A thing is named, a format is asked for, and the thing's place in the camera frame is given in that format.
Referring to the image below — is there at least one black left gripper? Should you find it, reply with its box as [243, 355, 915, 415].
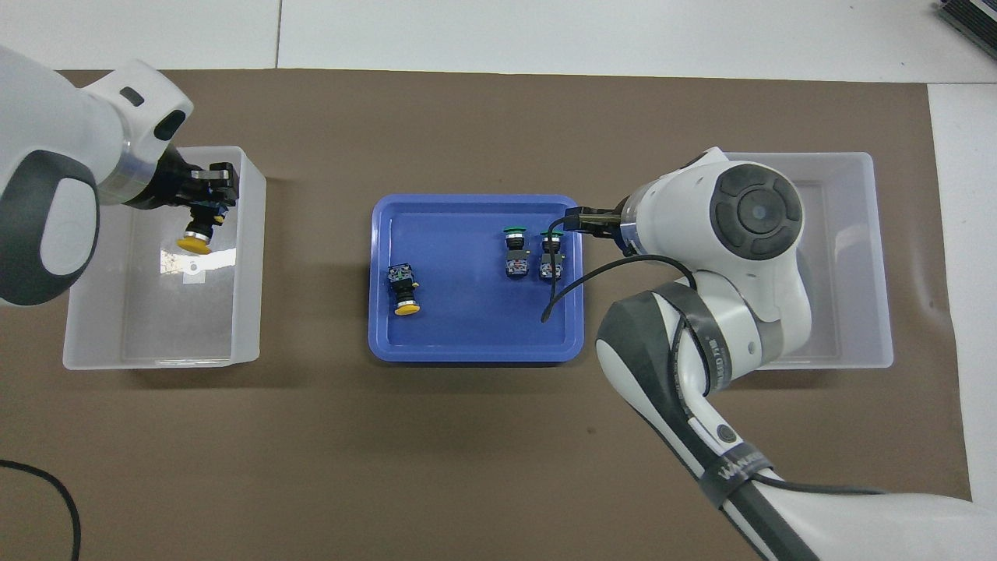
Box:
[125, 146, 239, 223]

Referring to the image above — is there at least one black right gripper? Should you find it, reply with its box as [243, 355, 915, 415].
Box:
[562, 196, 647, 254]

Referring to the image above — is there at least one yellow push button switch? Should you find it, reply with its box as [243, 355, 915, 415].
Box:
[389, 263, 422, 316]
[176, 199, 228, 255]

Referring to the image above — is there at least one green push button switch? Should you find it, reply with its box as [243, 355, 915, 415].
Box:
[502, 226, 531, 280]
[539, 231, 566, 283]

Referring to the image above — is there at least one translucent white plastic box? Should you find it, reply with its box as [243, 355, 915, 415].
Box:
[724, 151, 895, 370]
[62, 146, 268, 372]

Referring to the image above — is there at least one blue plastic tray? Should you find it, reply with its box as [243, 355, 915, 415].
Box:
[367, 193, 586, 365]

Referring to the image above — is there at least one brown table mat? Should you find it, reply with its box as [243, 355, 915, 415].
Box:
[0, 69, 974, 561]

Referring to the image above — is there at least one dark grey ribbed device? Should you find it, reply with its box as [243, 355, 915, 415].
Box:
[935, 0, 997, 41]

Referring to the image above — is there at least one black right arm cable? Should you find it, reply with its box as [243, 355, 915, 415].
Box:
[541, 217, 889, 496]

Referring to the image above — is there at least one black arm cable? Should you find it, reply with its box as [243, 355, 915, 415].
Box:
[541, 217, 889, 496]
[0, 459, 83, 561]

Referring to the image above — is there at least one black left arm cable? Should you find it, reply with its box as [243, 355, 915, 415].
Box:
[0, 459, 83, 561]

